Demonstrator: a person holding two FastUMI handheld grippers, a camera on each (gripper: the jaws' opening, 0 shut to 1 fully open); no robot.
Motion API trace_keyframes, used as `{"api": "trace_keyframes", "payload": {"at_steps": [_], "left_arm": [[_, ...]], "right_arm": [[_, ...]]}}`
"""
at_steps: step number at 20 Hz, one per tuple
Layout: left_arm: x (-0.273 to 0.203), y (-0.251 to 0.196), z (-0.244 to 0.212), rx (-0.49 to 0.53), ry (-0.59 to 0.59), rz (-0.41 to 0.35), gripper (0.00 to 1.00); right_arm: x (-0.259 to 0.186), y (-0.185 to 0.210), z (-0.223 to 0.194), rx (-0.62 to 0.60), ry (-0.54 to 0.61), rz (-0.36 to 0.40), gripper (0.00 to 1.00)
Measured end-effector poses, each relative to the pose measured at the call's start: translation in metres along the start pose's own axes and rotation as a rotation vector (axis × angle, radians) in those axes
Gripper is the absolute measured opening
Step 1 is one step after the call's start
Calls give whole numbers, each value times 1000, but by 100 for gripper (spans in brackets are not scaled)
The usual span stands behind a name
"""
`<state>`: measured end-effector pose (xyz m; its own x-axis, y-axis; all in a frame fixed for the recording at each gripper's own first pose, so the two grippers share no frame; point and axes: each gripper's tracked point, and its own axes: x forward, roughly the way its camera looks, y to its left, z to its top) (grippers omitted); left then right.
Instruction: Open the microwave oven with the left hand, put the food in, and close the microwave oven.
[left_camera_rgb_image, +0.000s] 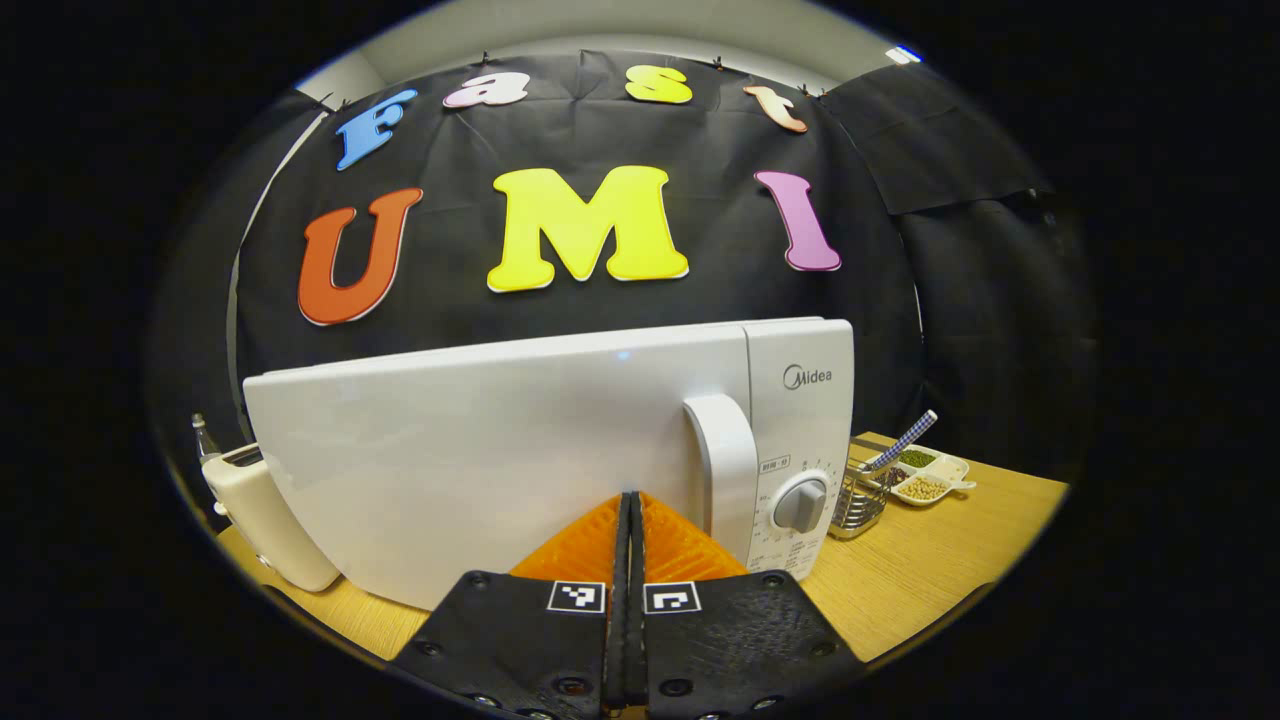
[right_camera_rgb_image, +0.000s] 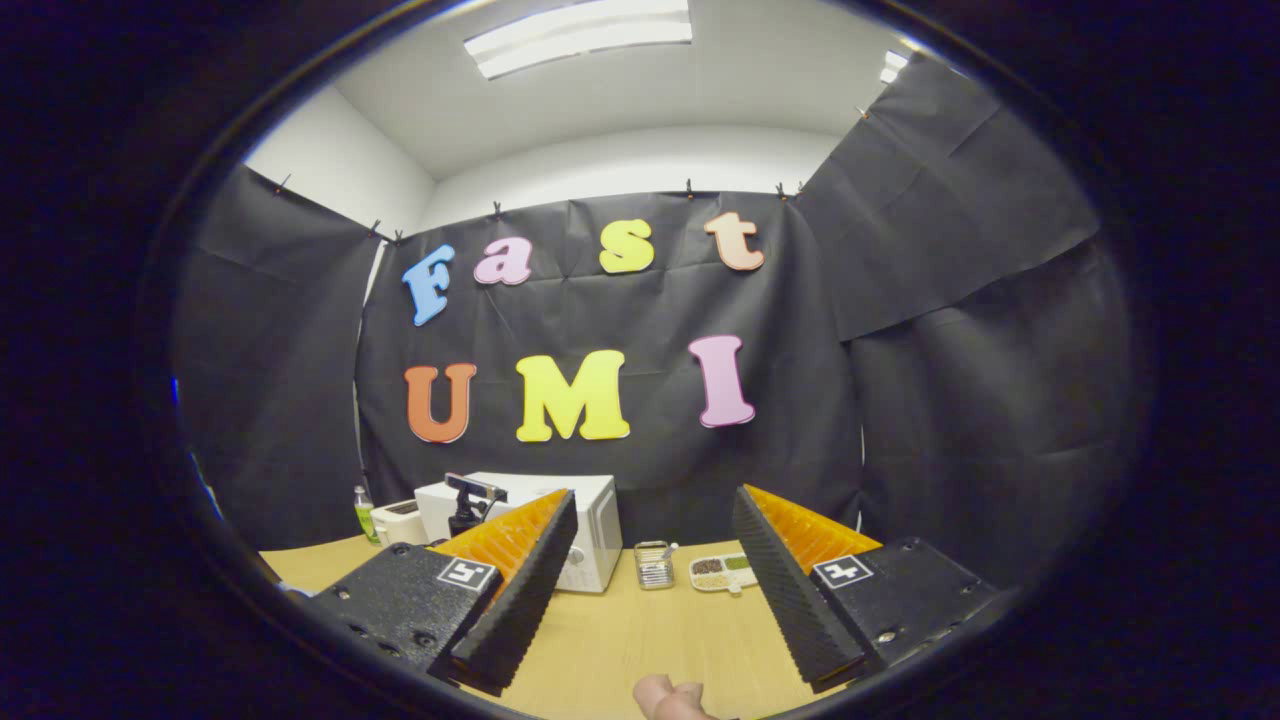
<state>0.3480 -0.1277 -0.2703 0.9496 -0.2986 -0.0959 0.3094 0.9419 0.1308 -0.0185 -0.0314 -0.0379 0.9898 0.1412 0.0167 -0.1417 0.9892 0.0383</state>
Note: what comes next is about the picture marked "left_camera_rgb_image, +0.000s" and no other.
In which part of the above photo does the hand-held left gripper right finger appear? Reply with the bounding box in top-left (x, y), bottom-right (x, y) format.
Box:
top-left (628, 490), bottom-right (866, 720)

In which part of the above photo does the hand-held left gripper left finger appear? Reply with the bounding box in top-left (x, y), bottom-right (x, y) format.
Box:
top-left (390, 490), bottom-right (633, 720)

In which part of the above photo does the white microwave oven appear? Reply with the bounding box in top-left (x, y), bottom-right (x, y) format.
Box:
top-left (243, 317), bottom-right (856, 611)

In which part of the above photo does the white divided bean dish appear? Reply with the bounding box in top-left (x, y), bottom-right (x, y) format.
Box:
top-left (888, 448), bottom-right (977, 508)

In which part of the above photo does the white toaster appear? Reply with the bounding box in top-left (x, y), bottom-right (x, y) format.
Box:
top-left (200, 443), bottom-right (341, 593)

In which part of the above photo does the black backdrop cloth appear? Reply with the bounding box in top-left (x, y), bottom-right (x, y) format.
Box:
top-left (150, 50), bottom-right (1096, 481)

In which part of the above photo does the wire utensil holder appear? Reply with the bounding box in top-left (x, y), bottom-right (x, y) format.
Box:
top-left (828, 462), bottom-right (891, 541)

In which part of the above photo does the checkered handle spoon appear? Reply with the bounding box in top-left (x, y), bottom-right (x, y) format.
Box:
top-left (865, 409), bottom-right (939, 473)

